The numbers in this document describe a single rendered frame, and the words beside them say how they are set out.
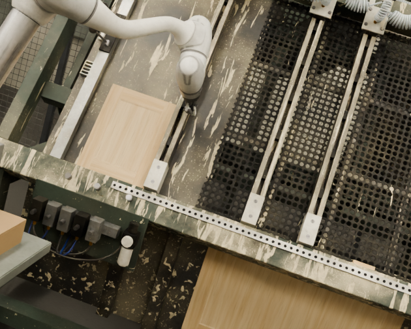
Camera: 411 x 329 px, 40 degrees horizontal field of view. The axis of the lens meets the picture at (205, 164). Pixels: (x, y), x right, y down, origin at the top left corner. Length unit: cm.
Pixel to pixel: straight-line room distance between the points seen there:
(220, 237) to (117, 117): 70
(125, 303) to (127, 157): 74
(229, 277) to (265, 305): 21
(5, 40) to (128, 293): 135
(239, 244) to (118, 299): 76
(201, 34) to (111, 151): 66
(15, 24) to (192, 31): 62
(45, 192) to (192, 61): 85
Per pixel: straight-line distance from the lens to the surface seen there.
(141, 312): 277
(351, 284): 234
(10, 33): 194
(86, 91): 255
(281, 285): 258
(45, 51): 267
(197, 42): 212
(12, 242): 194
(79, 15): 183
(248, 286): 260
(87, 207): 238
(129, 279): 272
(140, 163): 241
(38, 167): 246
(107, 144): 246
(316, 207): 238
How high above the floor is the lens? 161
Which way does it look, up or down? 13 degrees down
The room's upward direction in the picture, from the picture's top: 18 degrees clockwise
